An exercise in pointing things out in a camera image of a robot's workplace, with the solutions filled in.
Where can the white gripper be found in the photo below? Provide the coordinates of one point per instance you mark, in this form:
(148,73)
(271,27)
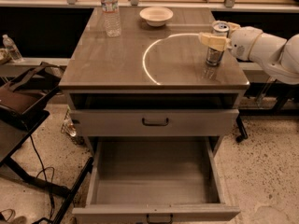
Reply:
(244,44)

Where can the redbull can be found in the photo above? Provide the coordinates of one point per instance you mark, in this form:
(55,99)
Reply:
(217,42)

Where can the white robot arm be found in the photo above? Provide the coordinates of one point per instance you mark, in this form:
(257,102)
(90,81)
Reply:
(277,56)

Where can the grey drawer cabinet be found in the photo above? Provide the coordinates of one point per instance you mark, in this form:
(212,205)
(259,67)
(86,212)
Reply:
(148,68)

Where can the grey upper drawer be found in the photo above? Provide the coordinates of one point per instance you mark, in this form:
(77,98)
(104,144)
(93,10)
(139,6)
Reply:
(159,123)

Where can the grey open middle drawer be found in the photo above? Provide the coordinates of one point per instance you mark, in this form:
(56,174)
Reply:
(154,182)

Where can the white bowl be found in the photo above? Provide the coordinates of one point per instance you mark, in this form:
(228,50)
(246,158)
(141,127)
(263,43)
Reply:
(156,16)

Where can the black caster wheel leg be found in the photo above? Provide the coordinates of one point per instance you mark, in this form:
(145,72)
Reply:
(243,134)

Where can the clear plastic water bottle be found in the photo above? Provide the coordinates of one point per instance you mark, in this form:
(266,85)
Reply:
(112,20)

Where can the plastic bottle on floor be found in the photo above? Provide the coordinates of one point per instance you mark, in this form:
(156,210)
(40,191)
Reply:
(68,126)

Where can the small water bottle on shelf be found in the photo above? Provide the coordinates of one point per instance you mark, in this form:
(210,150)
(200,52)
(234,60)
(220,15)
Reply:
(12,49)

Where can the black folding table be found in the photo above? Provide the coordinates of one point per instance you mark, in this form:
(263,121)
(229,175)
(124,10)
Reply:
(47,154)

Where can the brown bag with strap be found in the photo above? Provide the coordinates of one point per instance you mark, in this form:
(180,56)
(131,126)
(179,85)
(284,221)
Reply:
(31,90)

